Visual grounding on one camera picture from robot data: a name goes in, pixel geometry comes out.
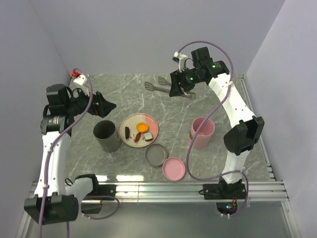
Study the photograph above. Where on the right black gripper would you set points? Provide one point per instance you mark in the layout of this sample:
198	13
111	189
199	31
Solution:
176	78

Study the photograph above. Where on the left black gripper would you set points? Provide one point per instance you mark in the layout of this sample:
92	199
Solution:
104	106

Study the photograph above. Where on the dark sea cucumber toy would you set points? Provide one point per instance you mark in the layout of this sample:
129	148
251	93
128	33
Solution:
127	133

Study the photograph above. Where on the orange slice toy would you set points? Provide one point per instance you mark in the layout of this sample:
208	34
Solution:
142	127

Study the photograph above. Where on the red shrimp toy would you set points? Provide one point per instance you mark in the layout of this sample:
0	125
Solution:
137	137

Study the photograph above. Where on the sushi roll toy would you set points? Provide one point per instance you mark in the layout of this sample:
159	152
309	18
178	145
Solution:
148	136

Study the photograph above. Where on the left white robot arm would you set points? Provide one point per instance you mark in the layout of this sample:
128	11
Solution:
53	201

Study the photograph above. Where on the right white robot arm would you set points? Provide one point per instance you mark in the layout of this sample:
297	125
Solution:
246	127

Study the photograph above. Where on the grey cylindrical container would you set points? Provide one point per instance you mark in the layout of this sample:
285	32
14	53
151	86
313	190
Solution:
107	135

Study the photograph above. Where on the pink and cream plate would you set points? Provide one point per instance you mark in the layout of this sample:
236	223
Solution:
131	121

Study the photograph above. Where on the pink cylindrical container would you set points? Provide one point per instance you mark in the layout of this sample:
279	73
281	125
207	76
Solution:
204	134

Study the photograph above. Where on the grey round lid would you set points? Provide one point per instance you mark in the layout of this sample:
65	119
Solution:
156	155

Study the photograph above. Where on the pink round lid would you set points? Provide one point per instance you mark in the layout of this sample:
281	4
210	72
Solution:
173	169

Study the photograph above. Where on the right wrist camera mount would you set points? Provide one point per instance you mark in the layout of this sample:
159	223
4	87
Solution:
180	59

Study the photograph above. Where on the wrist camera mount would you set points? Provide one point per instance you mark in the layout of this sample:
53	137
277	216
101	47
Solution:
80	82
180	59

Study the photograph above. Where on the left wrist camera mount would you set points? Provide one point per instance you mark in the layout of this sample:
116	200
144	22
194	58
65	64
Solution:
80	82

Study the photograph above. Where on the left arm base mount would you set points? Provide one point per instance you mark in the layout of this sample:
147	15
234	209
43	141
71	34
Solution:
94	201

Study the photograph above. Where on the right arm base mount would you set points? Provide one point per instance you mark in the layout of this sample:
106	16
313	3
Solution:
226	194

